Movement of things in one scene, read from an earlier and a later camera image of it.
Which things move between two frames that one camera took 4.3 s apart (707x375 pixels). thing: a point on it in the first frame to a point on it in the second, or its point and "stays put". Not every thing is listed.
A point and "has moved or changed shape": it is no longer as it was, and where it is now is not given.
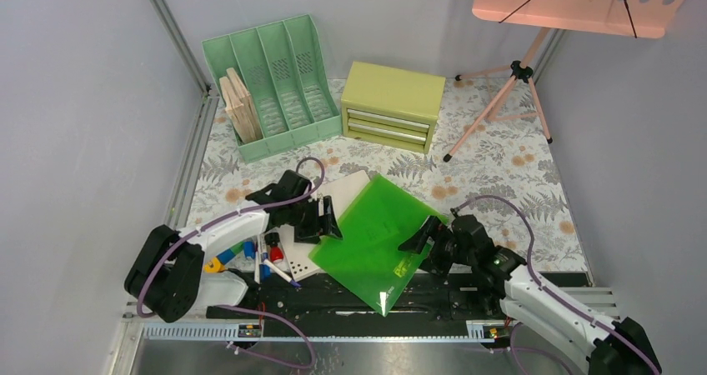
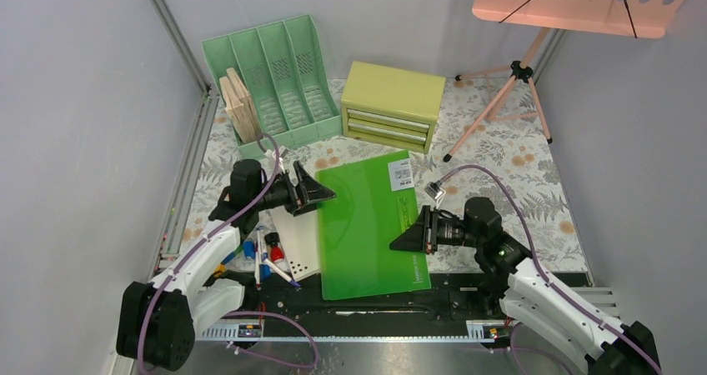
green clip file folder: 374,220 has moved or changed shape
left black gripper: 324,224 to 311,192
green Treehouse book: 235,110 stays put
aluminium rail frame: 130,332 stays put
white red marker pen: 257,260 stays put
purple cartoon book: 245,98 stays put
